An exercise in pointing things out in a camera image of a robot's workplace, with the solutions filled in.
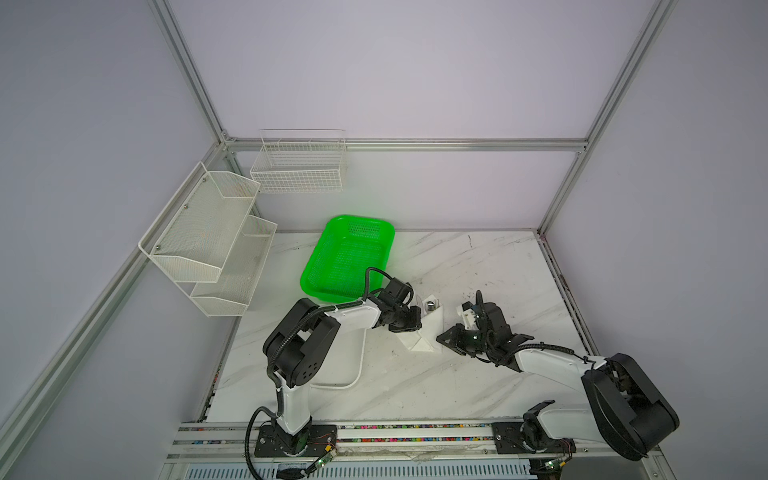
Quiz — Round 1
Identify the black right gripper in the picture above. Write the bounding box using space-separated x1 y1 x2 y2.
434 324 494 355

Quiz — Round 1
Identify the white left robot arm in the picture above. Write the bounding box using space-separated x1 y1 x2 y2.
254 277 422 456

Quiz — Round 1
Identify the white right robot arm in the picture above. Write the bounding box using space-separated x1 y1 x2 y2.
436 300 680 461

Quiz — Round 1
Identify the green plastic basket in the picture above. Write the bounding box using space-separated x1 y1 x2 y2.
300 215 396 304

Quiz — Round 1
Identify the white rectangular tray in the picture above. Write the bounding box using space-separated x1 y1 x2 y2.
310 330 367 390

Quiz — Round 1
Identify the white mesh lower shelf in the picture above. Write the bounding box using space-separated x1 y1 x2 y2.
191 215 277 317

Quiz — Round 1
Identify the white mesh shelf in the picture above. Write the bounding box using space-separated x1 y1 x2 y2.
138 164 260 283
191 215 277 317

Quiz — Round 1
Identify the white mesh upper shelf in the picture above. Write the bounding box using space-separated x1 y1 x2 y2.
138 164 260 283

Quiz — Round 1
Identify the black corrugated cable hose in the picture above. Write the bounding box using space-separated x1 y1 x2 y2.
244 266 397 480

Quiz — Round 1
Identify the white wire basket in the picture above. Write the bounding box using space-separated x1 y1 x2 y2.
250 129 347 194

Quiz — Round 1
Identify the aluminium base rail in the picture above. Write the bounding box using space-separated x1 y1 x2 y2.
167 419 661 480

